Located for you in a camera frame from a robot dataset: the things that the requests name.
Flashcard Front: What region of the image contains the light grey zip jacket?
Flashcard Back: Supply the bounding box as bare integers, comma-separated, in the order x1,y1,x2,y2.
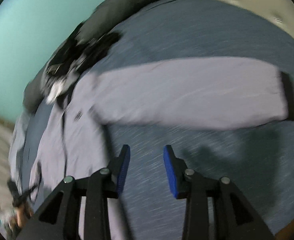
23,56,294,239

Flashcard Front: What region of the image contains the person's left hand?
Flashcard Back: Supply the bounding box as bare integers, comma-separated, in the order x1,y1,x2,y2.
15,202,34,229

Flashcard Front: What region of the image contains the light grey blanket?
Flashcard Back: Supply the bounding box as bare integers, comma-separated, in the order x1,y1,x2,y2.
8,111,31,185

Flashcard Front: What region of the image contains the white garment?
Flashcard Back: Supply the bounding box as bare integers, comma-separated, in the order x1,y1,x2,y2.
46,79,68,104

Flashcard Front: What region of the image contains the black garment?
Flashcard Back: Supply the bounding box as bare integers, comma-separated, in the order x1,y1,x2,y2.
43,22,122,82

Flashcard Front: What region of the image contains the dark grey rolled duvet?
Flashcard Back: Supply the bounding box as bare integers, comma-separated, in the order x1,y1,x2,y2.
23,0,159,114

